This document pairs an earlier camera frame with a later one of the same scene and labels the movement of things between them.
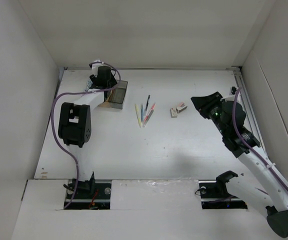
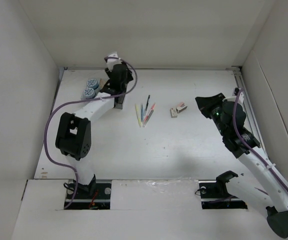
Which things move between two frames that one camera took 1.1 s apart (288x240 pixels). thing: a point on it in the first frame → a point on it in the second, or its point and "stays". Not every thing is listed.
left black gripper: [112, 82] → [129, 78]
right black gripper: [201, 103] stays
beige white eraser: [173, 112] stays
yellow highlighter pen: [138, 115] stays
